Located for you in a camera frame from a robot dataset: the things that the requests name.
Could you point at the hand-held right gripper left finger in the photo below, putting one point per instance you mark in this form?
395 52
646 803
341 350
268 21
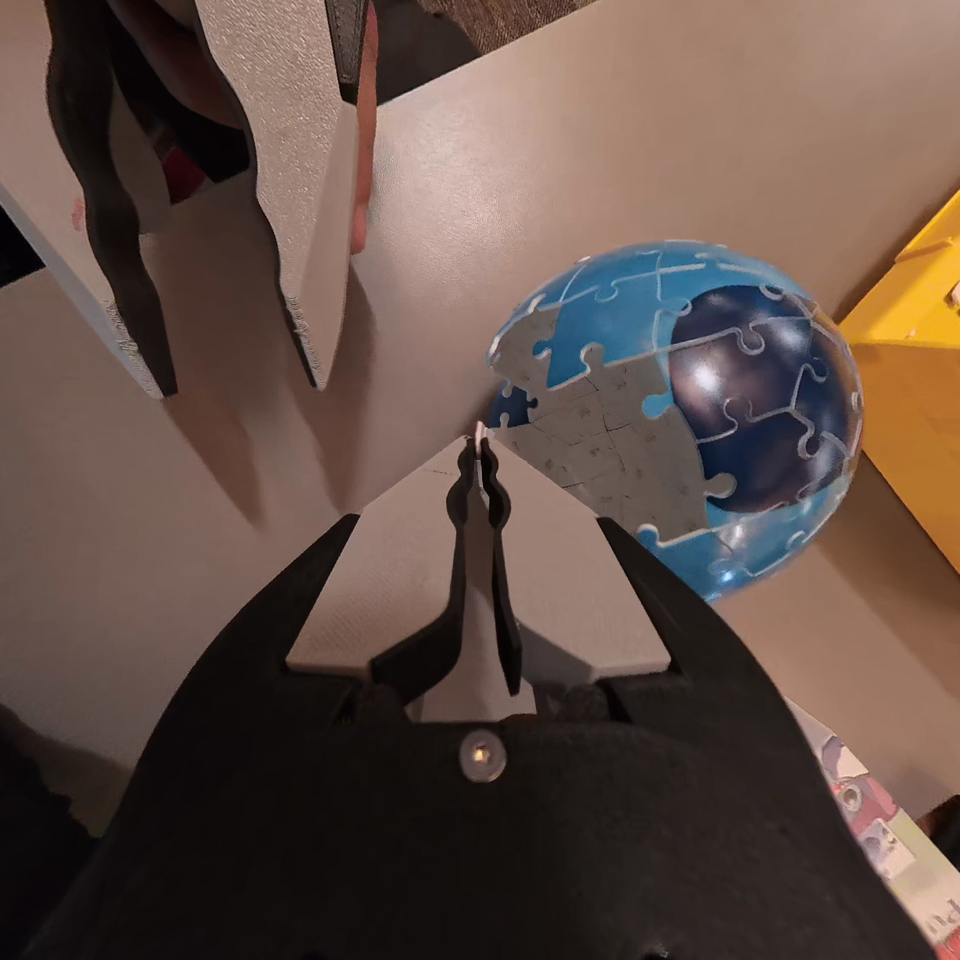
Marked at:
390 570

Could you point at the blue puzzle ball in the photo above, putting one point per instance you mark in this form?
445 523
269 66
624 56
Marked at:
675 420

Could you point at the yellow cardboard box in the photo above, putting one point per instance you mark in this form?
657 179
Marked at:
915 390

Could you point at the colourful printed booklet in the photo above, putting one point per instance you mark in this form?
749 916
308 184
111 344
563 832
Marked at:
892 847

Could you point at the person's left hand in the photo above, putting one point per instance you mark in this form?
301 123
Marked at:
364 187

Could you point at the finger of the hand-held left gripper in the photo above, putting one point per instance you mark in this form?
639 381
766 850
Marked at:
112 247
300 150

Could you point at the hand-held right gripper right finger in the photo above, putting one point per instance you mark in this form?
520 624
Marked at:
570 585

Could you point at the dark cloth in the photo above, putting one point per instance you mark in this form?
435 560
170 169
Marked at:
37 825

